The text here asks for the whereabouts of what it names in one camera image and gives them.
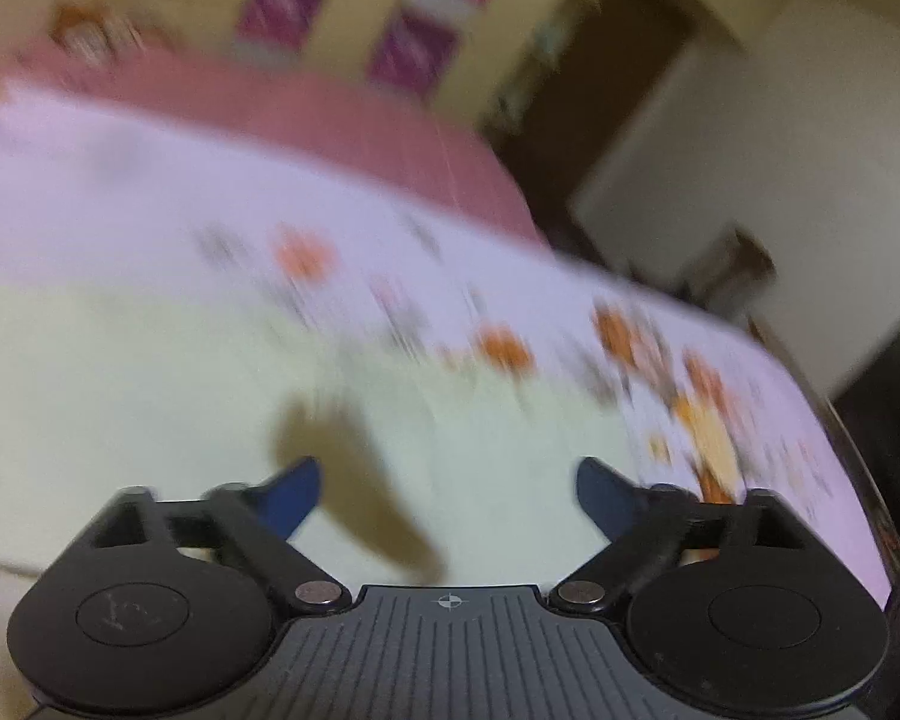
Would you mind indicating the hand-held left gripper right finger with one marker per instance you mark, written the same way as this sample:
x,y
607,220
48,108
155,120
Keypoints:
x,y
601,496

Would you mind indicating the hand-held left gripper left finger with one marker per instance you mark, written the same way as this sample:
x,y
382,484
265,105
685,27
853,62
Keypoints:
x,y
294,496

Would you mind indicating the pale green small garment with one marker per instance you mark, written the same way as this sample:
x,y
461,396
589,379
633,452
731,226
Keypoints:
x,y
157,390

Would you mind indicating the wooden chair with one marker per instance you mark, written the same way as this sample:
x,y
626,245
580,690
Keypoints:
x,y
731,270

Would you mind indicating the floral printed bedsheet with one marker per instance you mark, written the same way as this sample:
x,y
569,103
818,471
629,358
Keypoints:
x,y
195,187

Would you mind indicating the pink bedspread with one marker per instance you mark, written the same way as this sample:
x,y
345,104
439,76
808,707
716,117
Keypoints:
x,y
345,120

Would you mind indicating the dark wooden door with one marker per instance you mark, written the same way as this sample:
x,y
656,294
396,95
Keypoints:
x,y
600,90

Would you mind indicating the cream corner shelf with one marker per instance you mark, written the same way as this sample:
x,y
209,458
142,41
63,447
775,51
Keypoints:
x,y
529,71

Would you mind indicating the orange patterned pillow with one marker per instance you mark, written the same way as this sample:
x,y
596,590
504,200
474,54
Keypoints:
x,y
94,30

